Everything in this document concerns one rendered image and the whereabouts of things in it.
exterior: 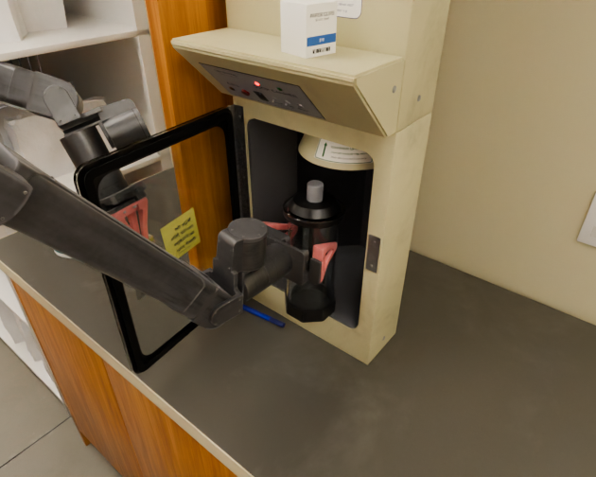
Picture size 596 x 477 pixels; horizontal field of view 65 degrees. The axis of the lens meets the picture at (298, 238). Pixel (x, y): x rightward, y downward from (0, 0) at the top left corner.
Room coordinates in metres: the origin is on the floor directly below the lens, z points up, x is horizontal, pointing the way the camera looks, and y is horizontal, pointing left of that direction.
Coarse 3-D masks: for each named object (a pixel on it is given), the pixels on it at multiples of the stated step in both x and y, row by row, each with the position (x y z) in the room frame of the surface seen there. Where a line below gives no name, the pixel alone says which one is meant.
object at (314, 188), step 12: (312, 180) 0.71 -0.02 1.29; (300, 192) 0.72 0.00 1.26; (312, 192) 0.68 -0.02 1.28; (324, 192) 0.72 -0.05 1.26; (288, 204) 0.70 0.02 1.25; (300, 204) 0.67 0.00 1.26; (312, 204) 0.67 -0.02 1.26; (324, 204) 0.68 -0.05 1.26; (336, 204) 0.68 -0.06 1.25; (300, 216) 0.66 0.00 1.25; (312, 216) 0.65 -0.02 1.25; (324, 216) 0.66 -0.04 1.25
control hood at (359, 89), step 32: (224, 32) 0.76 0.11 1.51; (256, 32) 0.76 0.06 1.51; (192, 64) 0.74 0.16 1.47; (224, 64) 0.67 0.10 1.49; (256, 64) 0.61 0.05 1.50; (288, 64) 0.58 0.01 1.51; (320, 64) 0.57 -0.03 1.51; (352, 64) 0.57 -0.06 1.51; (384, 64) 0.57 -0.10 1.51; (320, 96) 0.59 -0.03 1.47; (352, 96) 0.54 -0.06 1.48; (384, 96) 0.57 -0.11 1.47; (352, 128) 0.62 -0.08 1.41; (384, 128) 0.58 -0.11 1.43
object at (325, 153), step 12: (300, 144) 0.77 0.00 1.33; (312, 144) 0.73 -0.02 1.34; (324, 144) 0.71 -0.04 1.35; (336, 144) 0.70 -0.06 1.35; (312, 156) 0.72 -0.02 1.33; (324, 156) 0.70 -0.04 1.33; (336, 156) 0.69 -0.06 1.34; (348, 156) 0.69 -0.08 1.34; (360, 156) 0.69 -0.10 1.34; (336, 168) 0.69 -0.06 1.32; (348, 168) 0.68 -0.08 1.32; (360, 168) 0.68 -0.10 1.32; (372, 168) 0.69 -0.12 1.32
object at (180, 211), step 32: (96, 160) 0.56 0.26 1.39; (160, 160) 0.65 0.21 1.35; (192, 160) 0.70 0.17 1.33; (224, 160) 0.76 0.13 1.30; (128, 192) 0.59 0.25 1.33; (160, 192) 0.64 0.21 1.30; (192, 192) 0.69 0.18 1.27; (224, 192) 0.76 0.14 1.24; (128, 224) 0.58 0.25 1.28; (160, 224) 0.63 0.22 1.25; (192, 224) 0.68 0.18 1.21; (224, 224) 0.75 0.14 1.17; (192, 256) 0.67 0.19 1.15; (128, 288) 0.56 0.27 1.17; (160, 320) 0.60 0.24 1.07
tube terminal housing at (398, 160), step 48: (240, 0) 0.78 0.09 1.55; (384, 0) 0.63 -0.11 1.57; (432, 0) 0.65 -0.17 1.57; (384, 48) 0.63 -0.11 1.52; (432, 48) 0.66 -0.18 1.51; (432, 96) 0.68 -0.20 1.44; (384, 144) 0.62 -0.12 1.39; (384, 192) 0.61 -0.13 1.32; (384, 240) 0.61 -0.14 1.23; (384, 288) 0.63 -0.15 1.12; (336, 336) 0.65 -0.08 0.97; (384, 336) 0.65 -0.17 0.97
